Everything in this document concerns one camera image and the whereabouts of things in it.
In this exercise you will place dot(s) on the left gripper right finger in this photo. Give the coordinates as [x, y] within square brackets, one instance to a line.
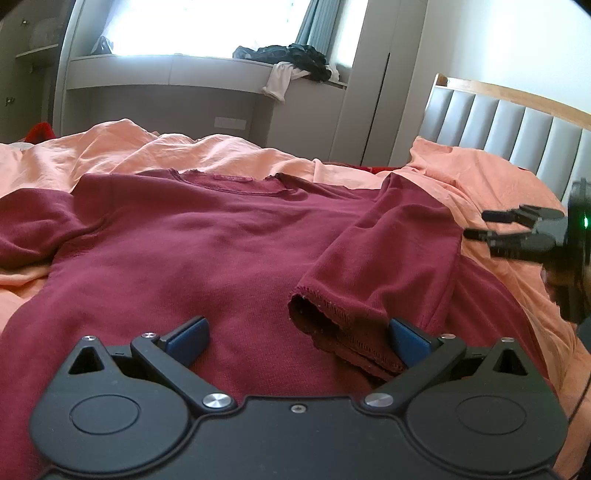
[429, 361]

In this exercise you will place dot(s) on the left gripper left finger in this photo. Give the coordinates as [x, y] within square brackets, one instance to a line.
[169, 357]

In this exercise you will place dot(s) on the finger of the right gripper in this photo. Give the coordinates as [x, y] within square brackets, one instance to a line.
[524, 215]
[516, 246]

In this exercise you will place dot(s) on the dark red sweater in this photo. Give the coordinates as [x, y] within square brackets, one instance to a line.
[298, 281]

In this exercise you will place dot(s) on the dark clothes pile on sill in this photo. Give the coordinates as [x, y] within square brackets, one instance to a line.
[304, 57]

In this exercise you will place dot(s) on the grey padded headboard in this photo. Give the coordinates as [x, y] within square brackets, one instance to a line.
[548, 138]

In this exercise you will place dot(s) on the tall grey wardrobe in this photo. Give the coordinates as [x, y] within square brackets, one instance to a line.
[379, 82]

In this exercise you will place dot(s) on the orange bed sheet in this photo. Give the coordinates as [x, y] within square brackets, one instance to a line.
[466, 181]

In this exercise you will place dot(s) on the small red object on bed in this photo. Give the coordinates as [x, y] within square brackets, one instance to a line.
[40, 133]

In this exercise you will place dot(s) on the grey window sill bench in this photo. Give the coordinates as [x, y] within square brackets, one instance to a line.
[183, 94]

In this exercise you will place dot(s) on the grey curtain right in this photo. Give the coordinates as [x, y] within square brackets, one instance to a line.
[319, 24]

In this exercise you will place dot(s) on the white cloth hanging off sill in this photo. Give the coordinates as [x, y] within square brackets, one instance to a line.
[280, 77]

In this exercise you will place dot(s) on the open shelf cabinet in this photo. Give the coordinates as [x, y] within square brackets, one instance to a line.
[31, 39]

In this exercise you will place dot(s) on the white wall socket plate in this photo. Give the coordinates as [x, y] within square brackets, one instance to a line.
[228, 123]

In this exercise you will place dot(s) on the window with grey frame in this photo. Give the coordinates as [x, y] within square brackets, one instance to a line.
[216, 28]

